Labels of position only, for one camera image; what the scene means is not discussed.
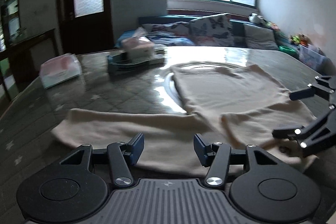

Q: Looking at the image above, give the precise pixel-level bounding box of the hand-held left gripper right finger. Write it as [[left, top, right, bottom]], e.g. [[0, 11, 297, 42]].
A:
[[193, 133, 279, 186]]

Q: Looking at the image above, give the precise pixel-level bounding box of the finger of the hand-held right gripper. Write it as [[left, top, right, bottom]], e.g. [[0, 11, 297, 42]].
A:
[[289, 75, 336, 102], [272, 105, 336, 158]]

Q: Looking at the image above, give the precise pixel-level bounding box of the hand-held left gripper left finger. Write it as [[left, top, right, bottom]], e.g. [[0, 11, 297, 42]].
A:
[[60, 133, 145, 186]]

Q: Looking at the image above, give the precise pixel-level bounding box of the cream shirt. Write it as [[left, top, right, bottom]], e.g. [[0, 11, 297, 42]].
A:
[[51, 63, 318, 178]]

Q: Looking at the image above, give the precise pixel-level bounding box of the clear plastic storage box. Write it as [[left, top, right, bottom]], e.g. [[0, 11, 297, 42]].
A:
[[298, 44, 330, 72]]

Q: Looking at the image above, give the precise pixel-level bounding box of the green bowl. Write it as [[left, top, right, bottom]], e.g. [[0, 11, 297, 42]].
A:
[[279, 45, 296, 54]]

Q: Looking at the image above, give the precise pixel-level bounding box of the grey pillow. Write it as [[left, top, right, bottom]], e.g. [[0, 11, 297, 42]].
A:
[[243, 23, 276, 50]]

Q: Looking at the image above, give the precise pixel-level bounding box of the dark flat tray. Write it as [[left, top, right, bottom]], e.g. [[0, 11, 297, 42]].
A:
[[107, 52, 166, 75]]

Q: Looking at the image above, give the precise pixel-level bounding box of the panda plush toy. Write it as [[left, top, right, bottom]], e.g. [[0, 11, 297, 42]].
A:
[[248, 13, 264, 24]]

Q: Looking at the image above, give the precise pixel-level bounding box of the blue sofa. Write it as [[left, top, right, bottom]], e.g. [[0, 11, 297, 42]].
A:
[[114, 14, 328, 75]]

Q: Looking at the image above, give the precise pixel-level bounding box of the pink tissue box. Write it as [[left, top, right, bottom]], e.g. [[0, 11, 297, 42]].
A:
[[121, 27, 155, 60]]

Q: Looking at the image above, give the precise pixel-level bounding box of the pink white tissue pack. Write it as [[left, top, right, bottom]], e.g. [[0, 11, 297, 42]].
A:
[[39, 53, 81, 89]]

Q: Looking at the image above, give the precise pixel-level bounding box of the square butterfly print pillow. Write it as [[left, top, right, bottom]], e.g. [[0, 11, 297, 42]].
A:
[[189, 13, 234, 46]]

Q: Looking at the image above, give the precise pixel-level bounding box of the flat butterfly print pillow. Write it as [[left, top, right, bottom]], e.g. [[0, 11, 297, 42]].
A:
[[142, 22, 196, 46]]

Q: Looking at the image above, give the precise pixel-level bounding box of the dark wooden door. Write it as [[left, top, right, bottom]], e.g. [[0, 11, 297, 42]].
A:
[[56, 0, 116, 51]]

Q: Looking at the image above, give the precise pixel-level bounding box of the dark wooden cabinet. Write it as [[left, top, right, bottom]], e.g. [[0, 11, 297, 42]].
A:
[[0, 0, 60, 102]]

